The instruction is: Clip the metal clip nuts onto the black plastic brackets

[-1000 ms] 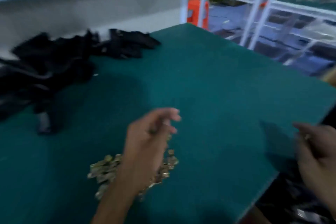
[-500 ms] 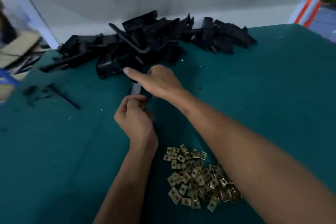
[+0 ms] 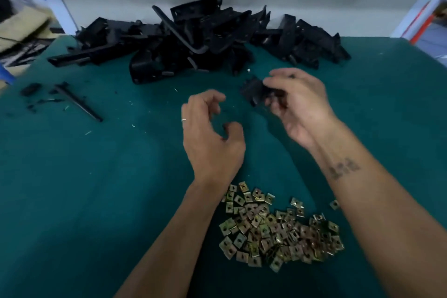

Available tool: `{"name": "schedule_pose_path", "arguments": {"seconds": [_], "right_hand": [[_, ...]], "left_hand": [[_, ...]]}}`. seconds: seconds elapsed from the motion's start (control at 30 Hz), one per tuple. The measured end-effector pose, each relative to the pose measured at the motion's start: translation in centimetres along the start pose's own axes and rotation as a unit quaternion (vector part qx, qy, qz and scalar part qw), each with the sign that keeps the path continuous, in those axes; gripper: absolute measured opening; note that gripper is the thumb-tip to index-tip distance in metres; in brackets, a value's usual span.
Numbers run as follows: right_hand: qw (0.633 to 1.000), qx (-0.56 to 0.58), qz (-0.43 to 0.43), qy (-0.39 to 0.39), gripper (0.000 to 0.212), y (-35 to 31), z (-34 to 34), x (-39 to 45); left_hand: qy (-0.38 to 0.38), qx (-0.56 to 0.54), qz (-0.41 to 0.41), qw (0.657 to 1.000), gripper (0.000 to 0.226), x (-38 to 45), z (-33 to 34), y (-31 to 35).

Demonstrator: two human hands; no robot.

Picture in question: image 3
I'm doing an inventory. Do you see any person's left hand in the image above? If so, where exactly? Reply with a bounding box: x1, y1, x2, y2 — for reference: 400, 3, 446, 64
180, 89, 247, 190

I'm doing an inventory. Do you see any person's right hand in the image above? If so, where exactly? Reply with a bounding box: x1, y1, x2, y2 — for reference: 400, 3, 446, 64
263, 68, 339, 150

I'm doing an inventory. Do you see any black plastic bracket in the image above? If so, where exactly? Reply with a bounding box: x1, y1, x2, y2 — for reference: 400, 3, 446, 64
241, 76, 287, 108

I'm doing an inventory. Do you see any pile of black plastic brackets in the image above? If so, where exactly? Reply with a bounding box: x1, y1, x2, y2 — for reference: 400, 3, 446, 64
47, 0, 352, 86

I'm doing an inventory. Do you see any pile of brass clip nuts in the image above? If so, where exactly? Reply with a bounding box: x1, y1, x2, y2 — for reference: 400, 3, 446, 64
218, 181, 345, 273

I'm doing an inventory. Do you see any person's left forearm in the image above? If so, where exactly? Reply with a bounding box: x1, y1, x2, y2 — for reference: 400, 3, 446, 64
115, 179, 231, 298

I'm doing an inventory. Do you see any person's right forearm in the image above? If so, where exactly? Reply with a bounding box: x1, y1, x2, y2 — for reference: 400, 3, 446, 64
307, 116, 447, 298

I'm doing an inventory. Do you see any green table cloth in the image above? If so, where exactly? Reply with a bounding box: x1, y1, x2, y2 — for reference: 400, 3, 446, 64
0, 34, 447, 298

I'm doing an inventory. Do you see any thin black plastic strip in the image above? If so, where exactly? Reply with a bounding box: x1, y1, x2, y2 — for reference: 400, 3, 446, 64
54, 82, 104, 122

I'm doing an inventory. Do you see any small black plastic scrap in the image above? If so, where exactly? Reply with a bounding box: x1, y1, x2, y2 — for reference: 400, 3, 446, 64
20, 83, 43, 97

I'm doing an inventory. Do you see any brown cardboard piece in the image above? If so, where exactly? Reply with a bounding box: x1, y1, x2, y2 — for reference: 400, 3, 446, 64
0, 7, 55, 75

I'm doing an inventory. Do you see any black bag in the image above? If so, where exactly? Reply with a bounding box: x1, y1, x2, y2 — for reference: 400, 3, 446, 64
0, 0, 14, 23

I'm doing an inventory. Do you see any white metal rack frame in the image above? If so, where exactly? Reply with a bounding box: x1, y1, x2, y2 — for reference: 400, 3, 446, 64
391, 0, 447, 40

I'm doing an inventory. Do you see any blue metal frame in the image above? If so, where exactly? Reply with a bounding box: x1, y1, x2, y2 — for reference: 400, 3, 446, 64
0, 64, 16, 86

